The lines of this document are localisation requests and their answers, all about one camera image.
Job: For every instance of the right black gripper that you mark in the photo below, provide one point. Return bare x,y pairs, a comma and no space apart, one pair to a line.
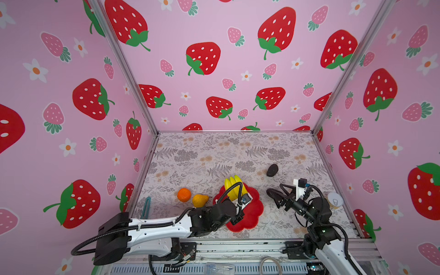
288,199

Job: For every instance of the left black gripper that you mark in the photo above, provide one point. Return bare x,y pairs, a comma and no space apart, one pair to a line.
237,218

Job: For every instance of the dark avocado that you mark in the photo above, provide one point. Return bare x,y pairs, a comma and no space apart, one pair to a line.
272,170
274,194

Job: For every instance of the yellow pear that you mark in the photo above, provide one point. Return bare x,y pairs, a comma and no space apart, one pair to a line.
200,200

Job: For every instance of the orange tangerine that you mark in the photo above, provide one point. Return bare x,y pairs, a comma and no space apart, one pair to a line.
184,195

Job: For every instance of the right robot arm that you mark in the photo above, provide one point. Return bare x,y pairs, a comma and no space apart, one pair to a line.
325,241

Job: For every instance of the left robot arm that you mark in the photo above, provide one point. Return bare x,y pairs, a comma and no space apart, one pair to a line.
122,235

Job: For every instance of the red flower-shaped bowl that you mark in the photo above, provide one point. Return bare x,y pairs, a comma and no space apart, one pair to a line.
252,212

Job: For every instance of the white lidded can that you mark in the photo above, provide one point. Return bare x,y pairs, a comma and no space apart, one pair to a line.
335,200

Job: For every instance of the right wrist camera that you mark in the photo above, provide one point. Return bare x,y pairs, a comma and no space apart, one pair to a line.
300,187

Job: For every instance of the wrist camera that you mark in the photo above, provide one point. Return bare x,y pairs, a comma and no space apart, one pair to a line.
245,200
300,187

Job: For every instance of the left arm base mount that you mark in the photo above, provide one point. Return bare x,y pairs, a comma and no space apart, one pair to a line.
178,252

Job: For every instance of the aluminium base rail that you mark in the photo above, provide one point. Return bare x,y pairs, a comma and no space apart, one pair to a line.
240,256

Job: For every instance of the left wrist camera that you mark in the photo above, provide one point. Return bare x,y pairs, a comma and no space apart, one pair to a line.
245,200

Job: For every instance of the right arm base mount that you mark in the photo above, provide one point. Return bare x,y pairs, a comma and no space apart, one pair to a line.
296,250

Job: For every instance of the teal tool at wall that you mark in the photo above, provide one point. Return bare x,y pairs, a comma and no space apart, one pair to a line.
146,209

